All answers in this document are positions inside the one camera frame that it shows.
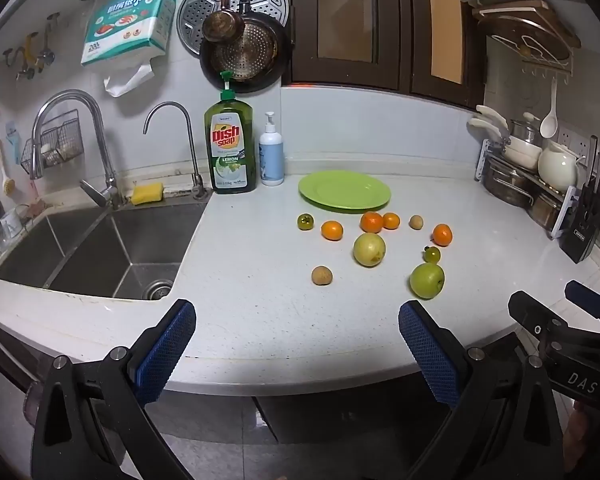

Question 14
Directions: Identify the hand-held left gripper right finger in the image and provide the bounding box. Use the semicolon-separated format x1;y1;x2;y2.
398;300;566;480

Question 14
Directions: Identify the yellow wall hook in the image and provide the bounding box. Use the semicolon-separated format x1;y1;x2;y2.
2;32;40;82

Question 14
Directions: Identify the stainless steel sink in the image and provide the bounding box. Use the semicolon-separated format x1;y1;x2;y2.
0;202;212;302

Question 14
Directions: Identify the tall steel faucet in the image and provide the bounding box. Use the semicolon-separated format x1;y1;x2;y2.
32;89;126;210

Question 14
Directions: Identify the metal strainer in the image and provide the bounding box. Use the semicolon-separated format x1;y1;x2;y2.
219;22;281;81

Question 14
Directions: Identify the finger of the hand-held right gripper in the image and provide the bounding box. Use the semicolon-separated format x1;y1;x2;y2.
508;291;600;361
565;280;600;333

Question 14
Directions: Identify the white paper towel sheet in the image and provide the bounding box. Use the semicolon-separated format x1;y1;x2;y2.
103;57;154;98

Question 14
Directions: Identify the small copper pot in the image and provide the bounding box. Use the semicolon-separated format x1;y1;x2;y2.
202;0;245;43

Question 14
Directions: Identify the wooden handle scrub brush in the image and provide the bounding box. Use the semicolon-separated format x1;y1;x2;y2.
0;135;17;198

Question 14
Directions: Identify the white dish rack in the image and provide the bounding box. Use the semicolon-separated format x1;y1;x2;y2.
475;139;579;240

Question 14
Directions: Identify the white pot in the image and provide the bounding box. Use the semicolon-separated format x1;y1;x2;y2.
502;135;542;171

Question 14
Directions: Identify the white ladle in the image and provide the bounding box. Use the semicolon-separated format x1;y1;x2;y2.
539;77;560;139

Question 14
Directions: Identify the metal wall hook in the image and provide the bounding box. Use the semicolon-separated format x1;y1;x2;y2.
35;12;62;68

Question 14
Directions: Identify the clear glass cup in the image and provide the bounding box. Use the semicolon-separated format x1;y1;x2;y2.
0;205;29;253

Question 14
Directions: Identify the cream pan handle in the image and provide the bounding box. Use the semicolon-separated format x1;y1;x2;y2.
475;104;509;131
467;116;511;147

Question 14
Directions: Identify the black wire basket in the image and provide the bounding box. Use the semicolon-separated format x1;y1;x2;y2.
21;109;85;180

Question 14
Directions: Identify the thin gooseneck faucet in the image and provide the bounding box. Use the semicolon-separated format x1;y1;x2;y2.
143;102;211;200

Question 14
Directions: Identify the white ceramic pitcher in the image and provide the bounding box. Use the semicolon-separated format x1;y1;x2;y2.
537;141;587;192

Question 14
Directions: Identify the black knife block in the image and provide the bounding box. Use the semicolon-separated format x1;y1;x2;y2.
560;135;600;264

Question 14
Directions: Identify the white blue pump bottle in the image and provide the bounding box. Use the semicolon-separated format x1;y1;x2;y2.
258;111;285;186

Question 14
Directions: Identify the yellow apple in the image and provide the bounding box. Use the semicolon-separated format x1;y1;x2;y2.
352;232;387;268

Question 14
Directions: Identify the black frying pan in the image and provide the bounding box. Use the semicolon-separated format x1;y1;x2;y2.
199;0;292;95

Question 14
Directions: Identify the green dish soap bottle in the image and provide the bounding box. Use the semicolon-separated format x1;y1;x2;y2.
204;71;258;194

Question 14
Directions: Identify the white wire wall rack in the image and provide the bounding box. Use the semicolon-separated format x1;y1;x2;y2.
490;35;576;80

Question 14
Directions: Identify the green plate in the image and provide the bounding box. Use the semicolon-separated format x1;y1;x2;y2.
298;170;392;212

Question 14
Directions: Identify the white wall socket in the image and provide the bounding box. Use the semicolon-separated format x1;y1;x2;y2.
557;127;592;161

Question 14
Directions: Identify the paper towel pack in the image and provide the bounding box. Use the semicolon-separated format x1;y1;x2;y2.
81;0;177;67

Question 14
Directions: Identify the person's right hand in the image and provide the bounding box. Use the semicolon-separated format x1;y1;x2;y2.
564;399;590;467

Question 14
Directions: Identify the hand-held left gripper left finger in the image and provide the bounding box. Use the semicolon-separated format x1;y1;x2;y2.
30;299;197;480

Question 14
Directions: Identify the yellow sponge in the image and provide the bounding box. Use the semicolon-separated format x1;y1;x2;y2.
131;184;165;206

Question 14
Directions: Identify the large steel pot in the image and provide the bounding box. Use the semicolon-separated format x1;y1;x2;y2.
482;160;534;208

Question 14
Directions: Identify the green apple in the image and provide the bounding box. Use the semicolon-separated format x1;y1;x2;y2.
410;263;445;300

